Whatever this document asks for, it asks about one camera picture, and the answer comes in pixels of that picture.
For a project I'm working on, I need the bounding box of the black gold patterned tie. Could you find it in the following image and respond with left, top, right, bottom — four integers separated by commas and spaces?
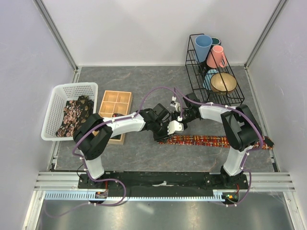
76, 95, 94, 125

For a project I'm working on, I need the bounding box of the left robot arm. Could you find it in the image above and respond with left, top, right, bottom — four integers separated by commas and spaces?
73, 103, 171, 188

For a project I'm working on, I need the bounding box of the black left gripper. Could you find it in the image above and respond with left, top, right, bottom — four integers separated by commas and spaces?
151, 120, 173, 144

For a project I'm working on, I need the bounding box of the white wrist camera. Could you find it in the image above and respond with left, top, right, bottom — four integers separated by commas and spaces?
167, 120, 184, 135
170, 96, 181, 112

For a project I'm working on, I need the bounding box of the wooden bowl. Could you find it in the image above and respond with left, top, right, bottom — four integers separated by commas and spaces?
211, 72, 237, 95

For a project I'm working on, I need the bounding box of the white plastic basket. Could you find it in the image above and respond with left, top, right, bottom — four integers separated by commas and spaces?
41, 82, 98, 141

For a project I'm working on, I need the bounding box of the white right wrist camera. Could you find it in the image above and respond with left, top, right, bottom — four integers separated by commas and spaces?
170, 96, 181, 112

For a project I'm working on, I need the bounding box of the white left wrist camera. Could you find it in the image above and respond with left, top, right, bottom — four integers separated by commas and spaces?
167, 120, 184, 135

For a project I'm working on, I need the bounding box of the dark green cup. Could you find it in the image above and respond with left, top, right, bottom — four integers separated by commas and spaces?
212, 37, 221, 46

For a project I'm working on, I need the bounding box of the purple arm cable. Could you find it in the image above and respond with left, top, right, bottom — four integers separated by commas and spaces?
44, 86, 184, 218
174, 87, 264, 208

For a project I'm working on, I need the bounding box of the light blue cup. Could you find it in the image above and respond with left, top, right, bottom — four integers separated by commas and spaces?
203, 69, 218, 91

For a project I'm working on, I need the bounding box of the wooden compartment box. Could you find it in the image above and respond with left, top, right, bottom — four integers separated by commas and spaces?
98, 90, 133, 146

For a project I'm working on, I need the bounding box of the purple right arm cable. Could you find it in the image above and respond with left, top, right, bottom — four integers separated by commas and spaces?
174, 87, 264, 208

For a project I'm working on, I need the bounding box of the pink mug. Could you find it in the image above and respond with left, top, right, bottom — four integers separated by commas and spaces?
207, 45, 227, 69

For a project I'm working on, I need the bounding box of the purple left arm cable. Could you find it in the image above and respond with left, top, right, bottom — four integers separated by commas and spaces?
44, 86, 184, 218

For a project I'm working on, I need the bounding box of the slotted cable duct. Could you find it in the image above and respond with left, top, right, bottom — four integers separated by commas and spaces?
44, 190, 239, 202

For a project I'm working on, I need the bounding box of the black wire rack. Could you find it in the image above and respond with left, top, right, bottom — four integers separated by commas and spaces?
185, 34, 245, 106

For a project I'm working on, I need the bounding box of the floral black pink tie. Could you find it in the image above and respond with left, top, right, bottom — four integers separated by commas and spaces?
55, 100, 81, 138

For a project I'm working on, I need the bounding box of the blue plastic cup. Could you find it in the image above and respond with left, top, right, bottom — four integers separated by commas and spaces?
195, 34, 213, 63

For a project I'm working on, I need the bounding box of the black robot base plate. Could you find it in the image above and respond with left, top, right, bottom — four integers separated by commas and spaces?
78, 170, 249, 198

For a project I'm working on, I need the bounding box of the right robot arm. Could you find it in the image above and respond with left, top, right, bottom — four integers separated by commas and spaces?
183, 96, 263, 189

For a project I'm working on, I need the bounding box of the multicolour patchwork tie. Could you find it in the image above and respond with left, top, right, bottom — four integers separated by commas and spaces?
158, 135, 274, 150

